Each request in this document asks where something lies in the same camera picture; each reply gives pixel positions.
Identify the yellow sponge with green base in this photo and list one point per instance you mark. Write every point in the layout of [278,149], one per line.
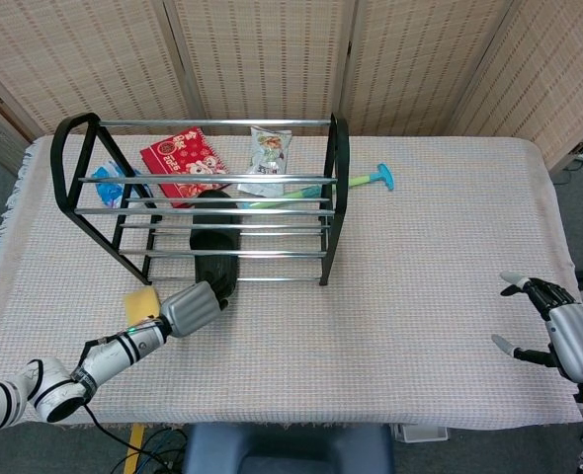
[141,303]

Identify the silver white snack bag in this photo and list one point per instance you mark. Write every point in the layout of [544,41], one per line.
[269,148]

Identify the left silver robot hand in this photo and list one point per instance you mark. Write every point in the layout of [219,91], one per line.
[190,311]

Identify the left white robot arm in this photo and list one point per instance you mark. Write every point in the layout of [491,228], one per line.
[118,350]

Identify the white plastic box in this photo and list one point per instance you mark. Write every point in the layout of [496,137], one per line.
[420,433]

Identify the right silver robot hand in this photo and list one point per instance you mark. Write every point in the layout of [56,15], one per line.
[575,340]

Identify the blue padded seat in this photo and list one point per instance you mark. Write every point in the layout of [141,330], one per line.
[291,444]

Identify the green and blue toothbrush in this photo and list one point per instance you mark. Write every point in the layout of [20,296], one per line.
[383,175]

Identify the blue tissue pack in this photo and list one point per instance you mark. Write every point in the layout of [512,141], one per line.
[108,190]

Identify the black rubber slipper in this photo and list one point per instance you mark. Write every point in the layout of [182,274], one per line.
[217,269]

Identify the black metal shoe rack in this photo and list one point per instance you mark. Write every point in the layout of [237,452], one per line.
[341,163]

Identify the red cartoon calendar booklet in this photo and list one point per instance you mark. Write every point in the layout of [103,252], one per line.
[183,153]

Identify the white woven tablecloth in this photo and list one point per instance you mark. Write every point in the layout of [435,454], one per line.
[370,321]

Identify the beige woven folding screen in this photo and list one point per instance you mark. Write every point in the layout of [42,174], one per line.
[272,59]

